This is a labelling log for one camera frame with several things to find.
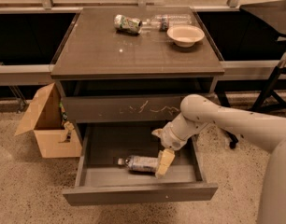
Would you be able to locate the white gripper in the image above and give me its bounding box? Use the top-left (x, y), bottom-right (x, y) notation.
top-left (151, 122), bottom-right (187, 178)

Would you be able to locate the blue label plastic bottle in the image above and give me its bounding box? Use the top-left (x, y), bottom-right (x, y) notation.
top-left (118, 155), bottom-right (158, 173)

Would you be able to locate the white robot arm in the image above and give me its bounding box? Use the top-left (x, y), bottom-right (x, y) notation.
top-left (152, 94), bottom-right (286, 224)

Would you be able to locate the scratched grey top drawer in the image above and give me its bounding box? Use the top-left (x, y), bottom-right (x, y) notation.
top-left (62, 95), bottom-right (184, 123)

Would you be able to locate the open grey middle drawer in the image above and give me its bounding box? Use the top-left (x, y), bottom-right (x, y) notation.
top-left (63, 121), bottom-right (218, 206)

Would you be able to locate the grey drawer cabinet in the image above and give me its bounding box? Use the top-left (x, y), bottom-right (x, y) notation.
top-left (51, 7), bottom-right (224, 137)

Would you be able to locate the clear plastic water bottle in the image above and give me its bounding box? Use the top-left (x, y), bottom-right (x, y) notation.
top-left (142, 14), bottom-right (192, 31)

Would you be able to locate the open cardboard box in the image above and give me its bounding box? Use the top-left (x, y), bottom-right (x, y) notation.
top-left (15, 83), bottom-right (81, 158)

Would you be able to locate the white paper bowl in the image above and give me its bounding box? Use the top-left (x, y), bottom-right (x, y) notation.
top-left (167, 25), bottom-right (205, 48)

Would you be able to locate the black rolling stand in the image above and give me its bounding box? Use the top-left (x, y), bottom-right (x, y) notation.
top-left (216, 51), bottom-right (286, 149)

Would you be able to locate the crushed green can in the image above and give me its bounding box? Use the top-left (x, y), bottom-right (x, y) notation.
top-left (114, 14), bottom-right (142, 35)

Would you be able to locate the dark side table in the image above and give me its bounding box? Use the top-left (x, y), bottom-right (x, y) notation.
top-left (239, 0), bottom-right (286, 37)

